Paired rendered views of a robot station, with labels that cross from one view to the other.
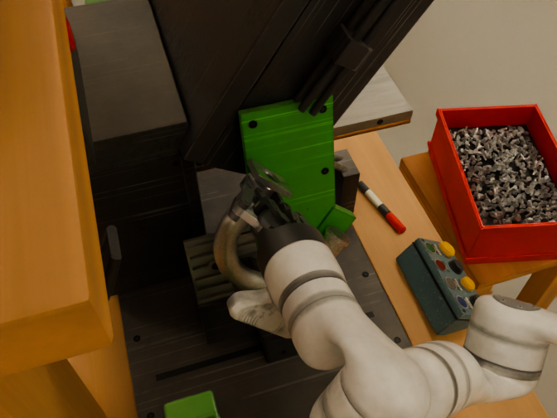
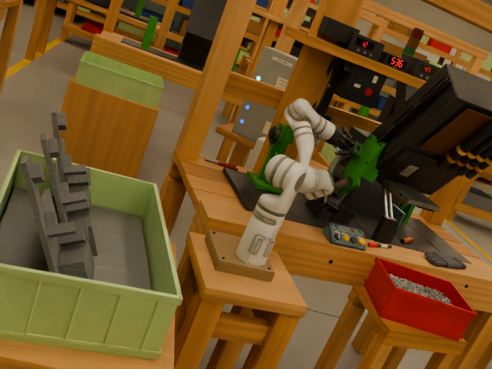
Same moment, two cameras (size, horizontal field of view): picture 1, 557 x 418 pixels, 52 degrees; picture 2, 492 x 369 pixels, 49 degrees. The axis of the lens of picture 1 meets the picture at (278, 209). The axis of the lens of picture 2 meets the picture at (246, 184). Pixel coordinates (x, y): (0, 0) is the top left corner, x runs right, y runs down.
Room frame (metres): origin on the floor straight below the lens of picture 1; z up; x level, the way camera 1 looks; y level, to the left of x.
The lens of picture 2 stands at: (-0.14, -2.11, 1.57)
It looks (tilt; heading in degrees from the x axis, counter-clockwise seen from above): 18 degrees down; 84
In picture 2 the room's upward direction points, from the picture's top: 22 degrees clockwise
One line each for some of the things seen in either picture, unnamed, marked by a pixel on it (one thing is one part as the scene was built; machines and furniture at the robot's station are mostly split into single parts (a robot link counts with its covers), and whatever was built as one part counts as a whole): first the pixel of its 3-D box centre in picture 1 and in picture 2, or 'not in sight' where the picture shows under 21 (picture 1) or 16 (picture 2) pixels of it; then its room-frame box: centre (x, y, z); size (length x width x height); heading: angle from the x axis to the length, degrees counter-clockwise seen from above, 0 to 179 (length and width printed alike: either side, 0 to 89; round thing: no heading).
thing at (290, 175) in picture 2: not in sight; (282, 187); (0.12, -0.64, 1.13); 0.09 x 0.09 x 0.17; 61
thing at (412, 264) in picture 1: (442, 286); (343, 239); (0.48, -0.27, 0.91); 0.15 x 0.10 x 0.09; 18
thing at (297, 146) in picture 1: (283, 159); (368, 161); (0.52, -0.01, 1.17); 0.13 x 0.12 x 0.20; 18
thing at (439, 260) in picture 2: not in sight; (443, 259); (0.96, -0.09, 0.91); 0.20 x 0.11 x 0.03; 25
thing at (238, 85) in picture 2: not in sight; (344, 121); (0.46, 0.43, 1.23); 1.30 x 0.05 x 0.09; 18
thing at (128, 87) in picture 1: (127, 151); (370, 174); (0.63, 0.24, 1.07); 0.30 x 0.18 x 0.34; 18
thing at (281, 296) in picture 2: not in sight; (243, 272); (0.11, -0.64, 0.83); 0.32 x 0.32 x 0.04; 15
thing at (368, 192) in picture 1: (380, 206); (379, 245); (0.65, -0.19, 0.91); 0.13 x 0.02 x 0.02; 31
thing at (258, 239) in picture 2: not in sight; (260, 233); (0.12, -0.64, 0.97); 0.09 x 0.09 x 0.17; 22
